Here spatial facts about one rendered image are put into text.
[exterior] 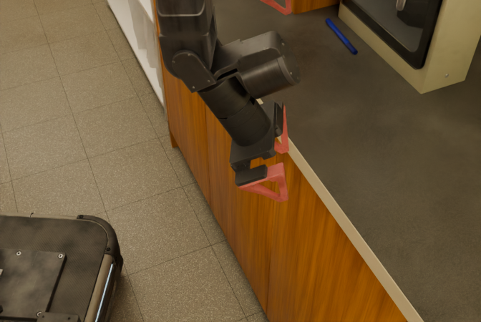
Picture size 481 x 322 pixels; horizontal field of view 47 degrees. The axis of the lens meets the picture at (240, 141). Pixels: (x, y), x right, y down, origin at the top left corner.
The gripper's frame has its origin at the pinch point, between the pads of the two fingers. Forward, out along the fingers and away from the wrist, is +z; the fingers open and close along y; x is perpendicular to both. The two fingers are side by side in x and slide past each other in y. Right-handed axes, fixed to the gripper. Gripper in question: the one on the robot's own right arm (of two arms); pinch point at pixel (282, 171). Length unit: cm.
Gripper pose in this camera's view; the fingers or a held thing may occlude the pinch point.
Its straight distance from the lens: 81.7
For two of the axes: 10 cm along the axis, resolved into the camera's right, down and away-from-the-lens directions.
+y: 0.7, -6.9, 7.2
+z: 4.9, 6.5, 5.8
